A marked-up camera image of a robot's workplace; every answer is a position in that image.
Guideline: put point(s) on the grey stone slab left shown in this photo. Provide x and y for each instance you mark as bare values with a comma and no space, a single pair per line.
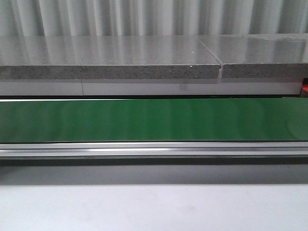
106,58

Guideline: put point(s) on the grey stone slab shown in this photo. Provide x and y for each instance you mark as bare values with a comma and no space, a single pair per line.
281,56
106,58

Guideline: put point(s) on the grey stone slab right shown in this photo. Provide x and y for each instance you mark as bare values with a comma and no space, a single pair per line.
281,56

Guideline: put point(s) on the green conveyor belt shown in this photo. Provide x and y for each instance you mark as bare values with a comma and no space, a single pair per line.
222,119

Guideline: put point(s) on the white panel under slabs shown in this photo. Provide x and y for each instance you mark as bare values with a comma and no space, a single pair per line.
121,87

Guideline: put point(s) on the red object behind conveyor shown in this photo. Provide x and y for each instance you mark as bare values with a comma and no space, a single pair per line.
304,88

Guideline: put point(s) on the white curtain backdrop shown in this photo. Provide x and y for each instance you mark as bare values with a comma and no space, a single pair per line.
151,17

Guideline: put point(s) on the aluminium conveyor side rail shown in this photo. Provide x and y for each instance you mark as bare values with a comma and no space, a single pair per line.
152,149

